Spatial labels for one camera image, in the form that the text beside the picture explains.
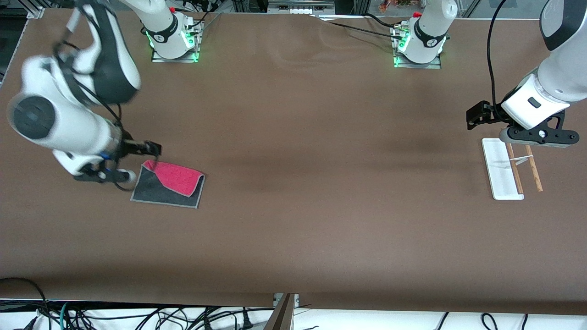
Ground pink and grey towel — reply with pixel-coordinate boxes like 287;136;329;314
130;159;205;209

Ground orange packaged items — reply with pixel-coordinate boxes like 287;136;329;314
380;0;413;12

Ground grey metal device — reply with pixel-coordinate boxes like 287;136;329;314
268;0;335;14

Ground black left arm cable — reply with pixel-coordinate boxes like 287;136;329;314
486;0;509;110

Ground short black table cable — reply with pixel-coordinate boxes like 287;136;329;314
364;13;400;29

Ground long black table cable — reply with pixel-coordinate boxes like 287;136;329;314
316;16;404;40

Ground tangled black floor cables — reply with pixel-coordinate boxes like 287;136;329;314
69;306;239;330

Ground aluminium frame corner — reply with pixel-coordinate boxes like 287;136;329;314
27;0;54;19

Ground black looped floor cable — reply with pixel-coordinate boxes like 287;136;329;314
0;277;51;330

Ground aluminium profile with bracket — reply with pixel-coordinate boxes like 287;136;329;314
264;293;299;330

